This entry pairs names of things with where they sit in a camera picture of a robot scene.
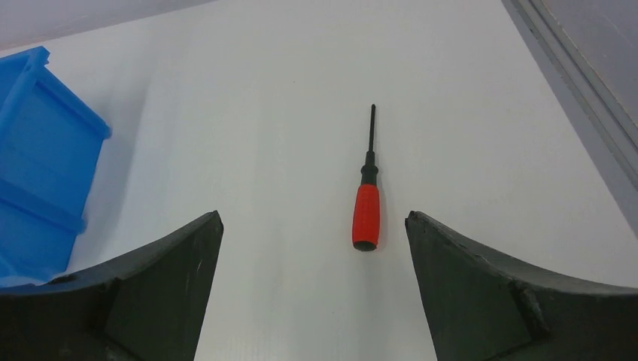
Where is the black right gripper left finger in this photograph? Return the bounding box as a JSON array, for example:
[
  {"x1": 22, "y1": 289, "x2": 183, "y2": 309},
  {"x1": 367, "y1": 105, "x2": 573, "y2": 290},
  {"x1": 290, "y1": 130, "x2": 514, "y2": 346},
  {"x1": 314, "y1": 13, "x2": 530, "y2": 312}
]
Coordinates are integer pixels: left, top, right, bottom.
[{"x1": 1, "y1": 211, "x2": 223, "y2": 360}]

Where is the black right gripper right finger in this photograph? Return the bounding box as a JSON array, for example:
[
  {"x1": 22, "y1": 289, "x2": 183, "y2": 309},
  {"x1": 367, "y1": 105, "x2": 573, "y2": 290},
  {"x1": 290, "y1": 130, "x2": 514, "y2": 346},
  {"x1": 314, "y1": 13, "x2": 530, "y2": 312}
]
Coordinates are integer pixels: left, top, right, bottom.
[{"x1": 405, "y1": 211, "x2": 637, "y2": 360}]

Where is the blue plastic bin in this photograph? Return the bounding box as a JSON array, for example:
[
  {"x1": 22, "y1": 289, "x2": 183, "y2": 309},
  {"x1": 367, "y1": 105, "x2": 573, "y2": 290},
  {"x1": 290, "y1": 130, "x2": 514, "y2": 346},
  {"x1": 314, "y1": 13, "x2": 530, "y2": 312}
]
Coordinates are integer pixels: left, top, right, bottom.
[{"x1": 1, "y1": 47, "x2": 111, "y2": 288}]

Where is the grey aluminium frame rail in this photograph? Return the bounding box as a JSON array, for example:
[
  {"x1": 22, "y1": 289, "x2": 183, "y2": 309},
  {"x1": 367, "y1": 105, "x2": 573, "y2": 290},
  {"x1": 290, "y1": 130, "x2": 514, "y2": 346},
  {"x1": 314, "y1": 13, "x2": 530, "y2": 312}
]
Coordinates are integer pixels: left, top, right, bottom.
[{"x1": 503, "y1": 1, "x2": 637, "y2": 227}]

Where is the red black screwdriver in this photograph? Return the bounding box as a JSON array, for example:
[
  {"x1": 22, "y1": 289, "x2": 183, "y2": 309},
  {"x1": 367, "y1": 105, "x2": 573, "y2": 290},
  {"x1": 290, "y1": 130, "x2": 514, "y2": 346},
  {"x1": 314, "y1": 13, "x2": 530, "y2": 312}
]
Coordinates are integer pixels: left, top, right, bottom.
[{"x1": 351, "y1": 104, "x2": 381, "y2": 252}]

